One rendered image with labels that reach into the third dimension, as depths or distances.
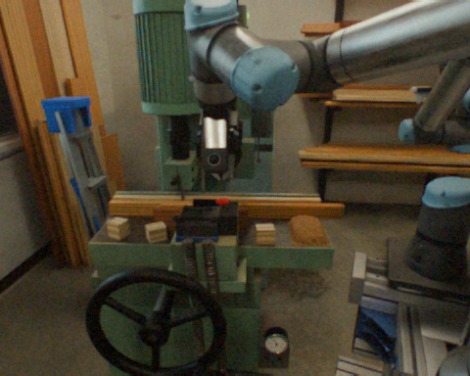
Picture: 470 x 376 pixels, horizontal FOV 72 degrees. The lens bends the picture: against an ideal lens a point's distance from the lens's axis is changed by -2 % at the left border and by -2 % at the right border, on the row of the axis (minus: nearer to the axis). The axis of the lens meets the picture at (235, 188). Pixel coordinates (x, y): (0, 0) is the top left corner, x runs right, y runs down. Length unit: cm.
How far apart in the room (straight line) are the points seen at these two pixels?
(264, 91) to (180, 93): 40
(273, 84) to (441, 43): 18
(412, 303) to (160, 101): 81
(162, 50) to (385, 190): 298
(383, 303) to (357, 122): 241
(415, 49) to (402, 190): 316
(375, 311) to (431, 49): 74
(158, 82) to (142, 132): 268
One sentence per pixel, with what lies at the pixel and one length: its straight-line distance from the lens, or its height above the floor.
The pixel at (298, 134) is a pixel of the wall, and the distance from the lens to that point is 319.
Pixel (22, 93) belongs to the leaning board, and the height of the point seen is 115.
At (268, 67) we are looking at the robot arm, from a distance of 40.
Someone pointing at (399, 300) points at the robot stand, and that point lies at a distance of 100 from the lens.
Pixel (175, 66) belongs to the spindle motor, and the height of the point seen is 131.
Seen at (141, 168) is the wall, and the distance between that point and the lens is 358.
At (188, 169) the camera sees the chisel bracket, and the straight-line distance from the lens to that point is 85.
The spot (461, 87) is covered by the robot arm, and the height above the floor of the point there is 126.
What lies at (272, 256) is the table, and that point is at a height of 88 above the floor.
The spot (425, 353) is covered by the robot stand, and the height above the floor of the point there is 73.
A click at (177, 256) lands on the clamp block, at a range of 71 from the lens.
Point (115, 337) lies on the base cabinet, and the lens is 105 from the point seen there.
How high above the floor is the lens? 131
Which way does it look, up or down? 21 degrees down
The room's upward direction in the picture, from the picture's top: straight up
